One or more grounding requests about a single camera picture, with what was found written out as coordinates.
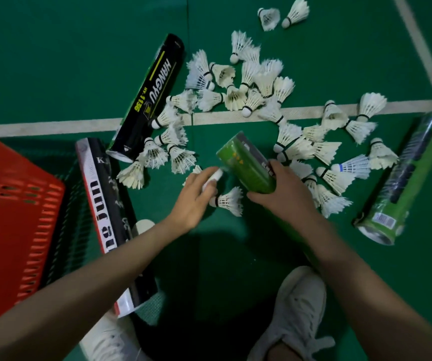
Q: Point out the person's left thumb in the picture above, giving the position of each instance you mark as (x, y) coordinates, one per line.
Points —
(209, 192)

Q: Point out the person's white left shoe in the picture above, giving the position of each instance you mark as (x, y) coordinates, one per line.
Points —
(107, 340)

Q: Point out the person's white shoe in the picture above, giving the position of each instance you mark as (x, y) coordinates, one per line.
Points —
(107, 340)
(295, 312)

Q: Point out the black tube with yellow print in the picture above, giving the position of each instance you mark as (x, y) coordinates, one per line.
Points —
(146, 101)

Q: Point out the person's right thumb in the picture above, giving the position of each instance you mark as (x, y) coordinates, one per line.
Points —
(262, 198)

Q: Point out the green tube with label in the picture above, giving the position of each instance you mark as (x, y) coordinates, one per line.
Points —
(404, 180)

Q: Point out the pile of white shuttlecocks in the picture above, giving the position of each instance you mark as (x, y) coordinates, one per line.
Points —
(265, 82)

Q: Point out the red plastic basket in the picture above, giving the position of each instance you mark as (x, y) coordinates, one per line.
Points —
(9, 218)

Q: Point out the person's right hand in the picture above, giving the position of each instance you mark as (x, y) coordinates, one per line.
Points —
(289, 197)

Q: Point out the person's left hand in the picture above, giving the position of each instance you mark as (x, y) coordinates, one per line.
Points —
(189, 202)

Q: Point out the person's white right shoe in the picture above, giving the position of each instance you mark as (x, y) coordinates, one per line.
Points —
(295, 312)

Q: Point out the black and white tube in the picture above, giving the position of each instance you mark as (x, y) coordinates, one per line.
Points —
(107, 206)

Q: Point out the person's left forearm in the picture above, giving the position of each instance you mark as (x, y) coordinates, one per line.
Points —
(80, 289)

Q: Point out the person's right forearm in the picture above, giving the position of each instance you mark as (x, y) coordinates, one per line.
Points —
(370, 296)

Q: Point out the white tube cap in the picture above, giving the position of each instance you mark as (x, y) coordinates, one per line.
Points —
(144, 225)

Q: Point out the green shuttlecock tube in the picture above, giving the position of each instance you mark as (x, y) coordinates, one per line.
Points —
(244, 163)

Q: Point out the white feather shuttlecock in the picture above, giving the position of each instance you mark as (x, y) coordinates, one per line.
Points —
(216, 177)

